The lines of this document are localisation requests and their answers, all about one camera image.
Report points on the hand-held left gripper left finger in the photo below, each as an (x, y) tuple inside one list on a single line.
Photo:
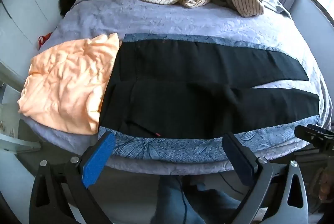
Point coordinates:
[(99, 158)]

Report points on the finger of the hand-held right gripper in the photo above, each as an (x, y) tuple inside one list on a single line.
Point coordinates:
[(315, 135)]

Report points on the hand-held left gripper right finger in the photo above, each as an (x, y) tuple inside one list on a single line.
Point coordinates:
[(240, 161)]

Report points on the black pants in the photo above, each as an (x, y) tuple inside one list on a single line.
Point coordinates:
[(182, 98)]

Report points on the person's right hand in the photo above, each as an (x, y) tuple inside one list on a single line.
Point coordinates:
[(327, 182)]

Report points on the blue floral mat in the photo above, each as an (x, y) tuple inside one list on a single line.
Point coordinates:
[(169, 148)]

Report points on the person's jeans leg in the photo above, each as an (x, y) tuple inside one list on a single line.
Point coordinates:
[(169, 200)]

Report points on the peach orange cloth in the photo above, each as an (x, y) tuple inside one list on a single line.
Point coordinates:
[(65, 83)]

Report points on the white side table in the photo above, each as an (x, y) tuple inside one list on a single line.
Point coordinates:
[(15, 143)]

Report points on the bed with lavender bedspread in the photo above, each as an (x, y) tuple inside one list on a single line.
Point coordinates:
[(156, 20)]

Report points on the white wardrobe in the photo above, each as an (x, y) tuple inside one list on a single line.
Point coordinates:
[(26, 5)]

